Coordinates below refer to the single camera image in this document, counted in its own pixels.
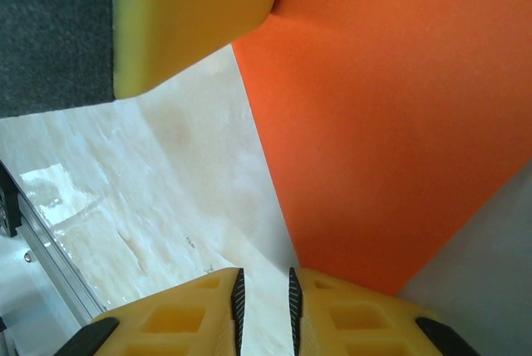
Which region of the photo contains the aluminium mounting rail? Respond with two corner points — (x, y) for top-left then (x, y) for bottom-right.
(0, 187), (109, 356)

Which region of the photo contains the orange square paper sheet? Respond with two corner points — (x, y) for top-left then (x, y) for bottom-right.
(230, 0), (532, 297)

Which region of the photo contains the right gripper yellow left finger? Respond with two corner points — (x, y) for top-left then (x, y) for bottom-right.
(62, 267), (245, 356)

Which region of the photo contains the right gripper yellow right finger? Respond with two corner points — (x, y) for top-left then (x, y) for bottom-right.
(288, 267), (483, 356)

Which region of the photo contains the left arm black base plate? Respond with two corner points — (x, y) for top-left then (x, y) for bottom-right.
(0, 160), (22, 237)

